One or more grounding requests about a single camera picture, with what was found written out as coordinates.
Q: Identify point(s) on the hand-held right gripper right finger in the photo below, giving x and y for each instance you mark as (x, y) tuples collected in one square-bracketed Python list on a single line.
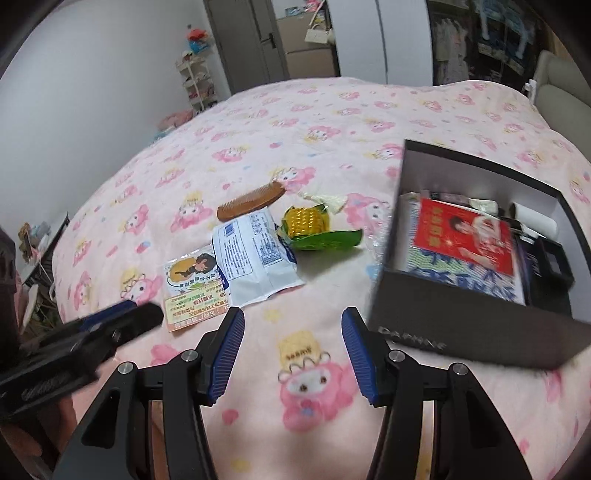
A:
[(360, 360)]

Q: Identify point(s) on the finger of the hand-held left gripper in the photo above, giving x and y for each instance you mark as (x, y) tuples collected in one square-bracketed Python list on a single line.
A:
[(108, 316), (138, 323)]

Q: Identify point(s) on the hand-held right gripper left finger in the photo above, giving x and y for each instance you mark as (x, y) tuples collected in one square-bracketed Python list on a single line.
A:
[(226, 360)]

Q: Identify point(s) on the dark cardboard box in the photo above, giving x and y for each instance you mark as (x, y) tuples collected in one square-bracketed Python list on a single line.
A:
[(461, 332)]

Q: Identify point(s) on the yellow green corn snack packet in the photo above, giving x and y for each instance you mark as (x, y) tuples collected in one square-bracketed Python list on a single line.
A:
[(304, 224)]

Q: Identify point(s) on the cartoon figure sachet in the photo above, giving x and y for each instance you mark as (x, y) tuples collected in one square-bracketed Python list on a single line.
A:
[(189, 281)]

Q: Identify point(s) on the white blue packet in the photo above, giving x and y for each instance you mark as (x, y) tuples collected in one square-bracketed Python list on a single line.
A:
[(254, 263)]

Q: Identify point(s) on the clear plastic bag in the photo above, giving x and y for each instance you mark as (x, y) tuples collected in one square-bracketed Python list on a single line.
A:
[(381, 240)]

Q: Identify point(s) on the cartoon printed pouch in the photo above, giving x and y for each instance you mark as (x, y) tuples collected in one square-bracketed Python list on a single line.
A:
[(461, 284)]

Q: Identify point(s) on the red booklet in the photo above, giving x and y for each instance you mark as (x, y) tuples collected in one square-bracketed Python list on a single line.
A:
[(452, 235)]

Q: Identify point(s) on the wooden comb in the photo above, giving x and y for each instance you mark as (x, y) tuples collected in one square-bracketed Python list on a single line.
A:
[(249, 203)]

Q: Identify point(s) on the cream tassel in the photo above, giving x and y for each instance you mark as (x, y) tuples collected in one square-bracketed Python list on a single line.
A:
[(330, 203)]

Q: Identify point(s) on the pink plush cushion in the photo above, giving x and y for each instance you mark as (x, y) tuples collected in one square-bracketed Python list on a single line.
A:
[(175, 120)]

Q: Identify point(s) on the white roll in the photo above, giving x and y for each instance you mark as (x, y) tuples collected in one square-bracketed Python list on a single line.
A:
[(538, 219)]

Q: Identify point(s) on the pink printed blanket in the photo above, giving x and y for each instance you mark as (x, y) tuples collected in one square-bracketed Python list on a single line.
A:
[(300, 129)]

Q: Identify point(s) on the white shelf rack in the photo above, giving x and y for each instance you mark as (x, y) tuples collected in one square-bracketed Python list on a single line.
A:
[(198, 87)]

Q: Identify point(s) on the red blue plush toy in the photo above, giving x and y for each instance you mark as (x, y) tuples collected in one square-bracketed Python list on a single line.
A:
[(196, 39)]

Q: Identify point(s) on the grey door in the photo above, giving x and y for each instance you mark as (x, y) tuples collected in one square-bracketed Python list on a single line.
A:
[(244, 46)]

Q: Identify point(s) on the beige cabinet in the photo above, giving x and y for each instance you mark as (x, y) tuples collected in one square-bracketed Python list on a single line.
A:
[(304, 60)]

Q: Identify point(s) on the dark glass wardrobe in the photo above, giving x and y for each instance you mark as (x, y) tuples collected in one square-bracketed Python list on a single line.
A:
[(452, 55)]

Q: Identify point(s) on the white wardrobe door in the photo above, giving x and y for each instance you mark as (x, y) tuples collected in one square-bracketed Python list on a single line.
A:
[(397, 41)]

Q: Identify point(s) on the white handbag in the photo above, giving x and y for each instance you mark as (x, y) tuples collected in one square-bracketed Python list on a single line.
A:
[(316, 34)]

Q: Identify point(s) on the grey padded headboard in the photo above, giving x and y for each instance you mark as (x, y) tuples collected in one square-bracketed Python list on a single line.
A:
[(563, 101)]

